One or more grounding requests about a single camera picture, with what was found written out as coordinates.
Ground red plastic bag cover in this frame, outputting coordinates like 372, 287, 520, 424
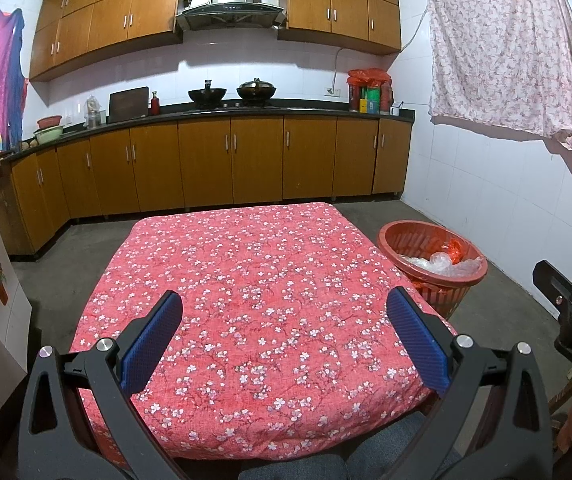
347, 67, 392, 86

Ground blue hanging cloth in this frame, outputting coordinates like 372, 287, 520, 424
8, 9, 28, 148

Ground black wok with lid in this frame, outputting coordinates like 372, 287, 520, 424
236, 78, 278, 105

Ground wooden base cabinets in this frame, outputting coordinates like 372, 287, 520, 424
0, 115, 413, 261

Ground person's leg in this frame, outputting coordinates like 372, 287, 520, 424
238, 454, 348, 480
346, 411, 463, 480

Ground person's left leg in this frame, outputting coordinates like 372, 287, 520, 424
238, 454, 348, 480

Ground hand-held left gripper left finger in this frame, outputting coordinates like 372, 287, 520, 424
18, 290, 189, 480

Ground white power cable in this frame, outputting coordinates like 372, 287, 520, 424
332, 47, 348, 90

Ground clear bubble wrap sheet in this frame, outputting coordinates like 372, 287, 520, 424
399, 252, 485, 279

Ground person's right leg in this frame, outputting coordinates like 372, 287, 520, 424
346, 411, 463, 480

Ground red floral tablecloth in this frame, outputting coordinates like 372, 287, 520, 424
68, 202, 459, 471

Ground clear glass jar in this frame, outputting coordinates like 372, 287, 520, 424
84, 96, 104, 128

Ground steel range hood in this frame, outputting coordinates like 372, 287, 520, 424
175, 0, 287, 31

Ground orange plastic bag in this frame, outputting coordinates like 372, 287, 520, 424
445, 239, 468, 264

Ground black wok with handle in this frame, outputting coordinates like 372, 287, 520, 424
187, 79, 228, 107

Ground green basin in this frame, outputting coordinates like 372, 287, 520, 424
33, 125, 64, 145

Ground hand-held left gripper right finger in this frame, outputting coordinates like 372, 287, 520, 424
386, 287, 554, 480

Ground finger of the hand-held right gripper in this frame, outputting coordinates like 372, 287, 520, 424
533, 260, 572, 313

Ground white floral hanging cloth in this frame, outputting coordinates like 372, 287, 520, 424
423, 0, 572, 152

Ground dark cutting board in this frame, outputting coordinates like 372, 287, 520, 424
108, 86, 150, 123

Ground black kitchen countertop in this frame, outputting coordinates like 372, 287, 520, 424
0, 100, 415, 171

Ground red plastic basket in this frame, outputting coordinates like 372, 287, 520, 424
378, 220, 488, 320

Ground wooden wall cabinets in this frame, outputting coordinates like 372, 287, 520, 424
278, 0, 402, 53
30, 0, 184, 82

